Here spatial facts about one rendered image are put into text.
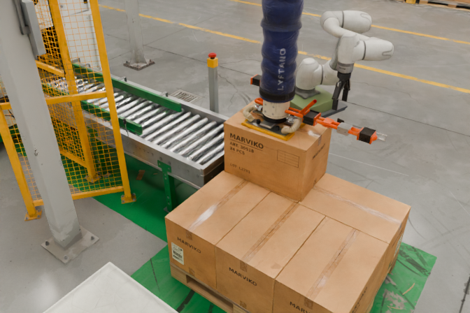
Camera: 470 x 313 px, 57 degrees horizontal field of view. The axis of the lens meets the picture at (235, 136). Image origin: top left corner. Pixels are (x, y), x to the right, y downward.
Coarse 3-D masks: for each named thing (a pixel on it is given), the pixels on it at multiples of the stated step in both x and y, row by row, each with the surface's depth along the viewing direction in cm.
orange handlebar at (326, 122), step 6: (258, 102) 279; (294, 108) 271; (294, 114) 266; (300, 114) 265; (318, 120) 258; (324, 120) 257; (330, 120) 258; (330, 126) 255; (336, 126) 253; (348, 132) 249; (354, 132) 247
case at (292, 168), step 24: (240, 120) 286; (240, 144) 284; (264, 144) 272; (288, 144) 262; (312, 144) 262; (240, 168) 295; (264, 168) 282; (288, 168) 270; (312, 168) 276; (288, 192) 280
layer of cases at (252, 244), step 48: (240, 192) 286; (336, 192) 285; (192, 240) 259; (240, 240) 249; (288, 240) 249; (336, 240) 249; (384, 240) 249; (240, 288) 250; (288, 288) 222; (336, 288) 221
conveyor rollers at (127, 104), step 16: (64, 80) 432; (80, 80) 435; (96, 80) 438; (128, 96) 407; (128, 112) 378; (144, 112) 380; (160, 112) 385; (176, 112) 376; (144, 128) 360; (176, 128) 354; (192, 128) 355; (208, 128) 357; (192, 144) 334; (208, 144) 334; (192, 160) 320; (208, 160) 322
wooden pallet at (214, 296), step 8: (392, 264) 290; (176, 272) 289; (184, 272) 282; (184, 280) 287; (192, 280) 290; (200, 280) 275; (192, 288) 285; (200, 288) 284; (208, 288) 272; (208, 296) 279; (216, 296) 279; (224, 296) 265; (216, 304) 275; (224, 304) 274; (232, 304) 274; (232, 312) 269; (240, 312) 262; (248, 312) 256; (368, 312) 266
